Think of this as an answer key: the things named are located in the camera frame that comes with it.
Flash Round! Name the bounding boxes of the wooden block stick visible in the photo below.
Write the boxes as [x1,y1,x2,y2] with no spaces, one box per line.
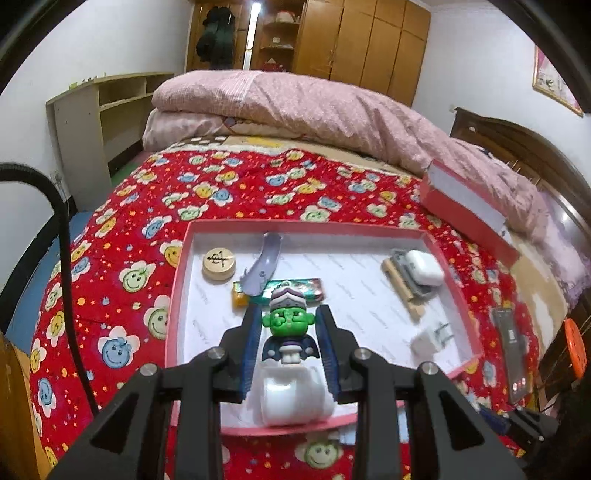
[382,256,426,321]

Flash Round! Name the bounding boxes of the black corrugated cable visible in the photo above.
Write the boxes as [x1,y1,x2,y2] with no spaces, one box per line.
[0,161,100,416]

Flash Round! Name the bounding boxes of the wooden wardrobe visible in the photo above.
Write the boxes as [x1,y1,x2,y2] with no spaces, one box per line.
[256,0,432,109]

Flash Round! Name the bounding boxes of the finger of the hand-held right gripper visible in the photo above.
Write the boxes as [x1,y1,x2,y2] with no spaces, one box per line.
[477,405,558,459]

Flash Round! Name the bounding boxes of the wooden door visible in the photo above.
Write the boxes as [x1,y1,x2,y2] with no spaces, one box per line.
[185,0,252,72]

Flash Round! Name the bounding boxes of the white earbuds case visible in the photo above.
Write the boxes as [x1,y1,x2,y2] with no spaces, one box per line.
[405,250,445,289]

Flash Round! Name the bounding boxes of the brown wooden cabinet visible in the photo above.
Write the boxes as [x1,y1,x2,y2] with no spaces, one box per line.
[0,332,51,480]

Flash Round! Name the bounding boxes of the red shallow cardboard box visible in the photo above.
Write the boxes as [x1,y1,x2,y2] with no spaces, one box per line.
[164,219,483,437]

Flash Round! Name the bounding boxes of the black smartphone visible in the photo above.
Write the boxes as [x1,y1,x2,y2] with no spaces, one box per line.
[490,307,532,402]

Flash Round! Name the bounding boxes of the framed wall picture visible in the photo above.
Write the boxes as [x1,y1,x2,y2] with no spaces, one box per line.
[532,45,585,117]

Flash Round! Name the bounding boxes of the grey plastic shoehorn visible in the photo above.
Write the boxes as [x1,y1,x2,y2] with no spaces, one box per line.
[239,232,283,296]

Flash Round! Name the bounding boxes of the white tape roll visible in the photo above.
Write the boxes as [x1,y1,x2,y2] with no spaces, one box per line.
[259,367,335,426]

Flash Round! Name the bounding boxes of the green faced toy figurine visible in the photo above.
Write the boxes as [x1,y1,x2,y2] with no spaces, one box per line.
[262,281,320,365]

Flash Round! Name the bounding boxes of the dark wooden headboard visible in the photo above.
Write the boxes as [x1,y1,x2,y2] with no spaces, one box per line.
[450,107,591,333]

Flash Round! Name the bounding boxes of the white charger plug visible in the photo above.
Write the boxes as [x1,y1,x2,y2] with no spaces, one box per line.
[411,322,453,358]

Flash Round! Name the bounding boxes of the red smiley printed blanket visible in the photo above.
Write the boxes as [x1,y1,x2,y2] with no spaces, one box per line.
[28,148,541,480]

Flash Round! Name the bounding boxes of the pink quilt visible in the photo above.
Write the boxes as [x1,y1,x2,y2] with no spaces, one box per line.
[142,69,550,245]

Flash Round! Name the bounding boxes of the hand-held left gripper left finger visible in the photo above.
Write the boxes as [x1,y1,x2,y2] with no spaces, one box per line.
[46,302,264,480]

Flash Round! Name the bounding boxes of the lilac lace pillowcase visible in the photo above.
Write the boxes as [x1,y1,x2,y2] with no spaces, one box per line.
[531,189,585,305]

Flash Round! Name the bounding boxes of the black hanging jacket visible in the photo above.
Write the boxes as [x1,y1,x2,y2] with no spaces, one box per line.
[195,7,236,70]

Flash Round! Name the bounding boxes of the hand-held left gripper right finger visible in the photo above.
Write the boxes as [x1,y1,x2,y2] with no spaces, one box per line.
[315,304,527,480]

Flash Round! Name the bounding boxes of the beige open bookshelf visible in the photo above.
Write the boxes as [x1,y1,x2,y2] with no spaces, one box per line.
[45,71,175,208]

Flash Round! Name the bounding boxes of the red cardboard box lid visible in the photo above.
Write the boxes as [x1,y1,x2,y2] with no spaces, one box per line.
[419,159,520,267]

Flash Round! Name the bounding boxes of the orange stool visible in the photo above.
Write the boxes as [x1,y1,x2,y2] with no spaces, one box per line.
[564,318,587,379]

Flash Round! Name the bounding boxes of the round wooden chess piece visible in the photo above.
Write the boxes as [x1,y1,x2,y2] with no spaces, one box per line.
[202,248,236,281]

